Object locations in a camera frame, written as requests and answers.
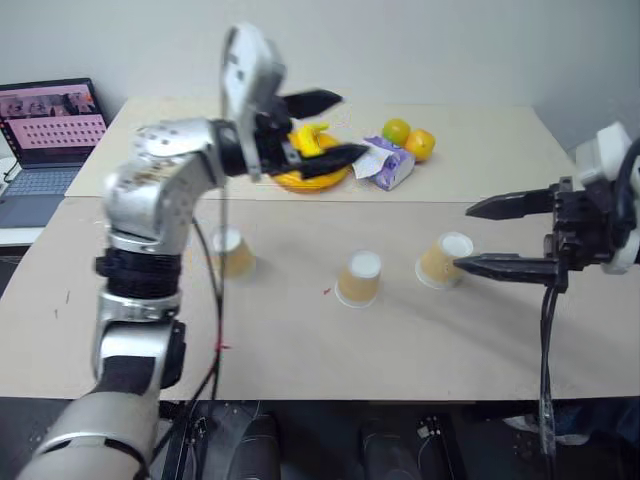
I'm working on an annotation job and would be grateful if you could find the yellow plate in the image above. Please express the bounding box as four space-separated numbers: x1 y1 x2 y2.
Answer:
269 130 352 196

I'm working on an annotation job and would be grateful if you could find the green-yellow orange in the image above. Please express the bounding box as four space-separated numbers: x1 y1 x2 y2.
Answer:
381 117 412 145

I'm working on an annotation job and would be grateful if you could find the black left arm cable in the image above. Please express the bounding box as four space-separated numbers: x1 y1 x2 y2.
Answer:
149 29 236 466

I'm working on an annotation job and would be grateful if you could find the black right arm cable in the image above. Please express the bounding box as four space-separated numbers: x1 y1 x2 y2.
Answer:
537 149 640 480

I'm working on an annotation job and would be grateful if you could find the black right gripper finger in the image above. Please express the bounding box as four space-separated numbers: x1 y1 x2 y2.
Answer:
452 252 560 287
465 185 559 222

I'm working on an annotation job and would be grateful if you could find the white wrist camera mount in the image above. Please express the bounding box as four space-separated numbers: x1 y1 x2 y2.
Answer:
218 22 288 182
574 121 640 275

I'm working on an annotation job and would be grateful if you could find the dark rounded robot leg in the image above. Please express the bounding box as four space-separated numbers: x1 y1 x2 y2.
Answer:
194 402 281 480
357 412 459 480

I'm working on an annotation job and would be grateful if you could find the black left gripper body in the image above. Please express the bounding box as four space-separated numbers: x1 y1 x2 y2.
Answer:
252 94 304 176

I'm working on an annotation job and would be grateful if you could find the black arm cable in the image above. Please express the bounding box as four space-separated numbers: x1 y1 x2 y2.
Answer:
149 29 236 466
537 149 640 480

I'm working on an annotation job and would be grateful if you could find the yellow banana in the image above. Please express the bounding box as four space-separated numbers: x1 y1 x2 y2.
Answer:
288 122 332 156

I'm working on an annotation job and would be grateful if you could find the open laptop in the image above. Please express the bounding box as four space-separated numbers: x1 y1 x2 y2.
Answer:
0 77 109 230

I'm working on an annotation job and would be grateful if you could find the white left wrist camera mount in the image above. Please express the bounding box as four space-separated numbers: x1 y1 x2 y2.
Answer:
218 22 288 182

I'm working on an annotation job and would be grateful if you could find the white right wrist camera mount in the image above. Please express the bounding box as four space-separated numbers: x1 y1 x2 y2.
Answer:
574 121 640 275

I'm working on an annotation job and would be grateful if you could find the orange fruit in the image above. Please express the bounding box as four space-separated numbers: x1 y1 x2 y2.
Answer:
403 128 436 163

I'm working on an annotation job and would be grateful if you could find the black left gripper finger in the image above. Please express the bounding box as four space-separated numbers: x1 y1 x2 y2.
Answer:
297 143 371 180
282 89 346 121

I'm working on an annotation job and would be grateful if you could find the brown paper cup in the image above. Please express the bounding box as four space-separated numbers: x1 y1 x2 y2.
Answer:
414 231 475 291
210 225 258 279
333 250 382 309

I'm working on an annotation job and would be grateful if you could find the purple tissue pack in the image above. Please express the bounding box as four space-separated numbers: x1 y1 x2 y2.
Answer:
351 136 417 192

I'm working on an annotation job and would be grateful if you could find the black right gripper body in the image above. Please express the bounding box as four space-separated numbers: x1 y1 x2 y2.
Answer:
542 176 632 294

